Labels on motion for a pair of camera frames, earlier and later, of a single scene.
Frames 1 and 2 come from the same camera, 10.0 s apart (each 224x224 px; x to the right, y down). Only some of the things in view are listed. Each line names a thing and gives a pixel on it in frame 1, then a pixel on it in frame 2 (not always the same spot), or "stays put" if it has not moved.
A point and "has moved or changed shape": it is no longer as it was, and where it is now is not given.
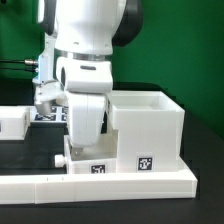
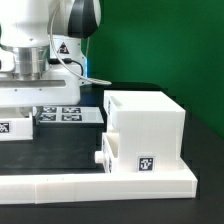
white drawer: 92,159 has moved or changed shape
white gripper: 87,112 to 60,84
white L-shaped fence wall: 39,189 stays put
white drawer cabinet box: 149,128 stays put
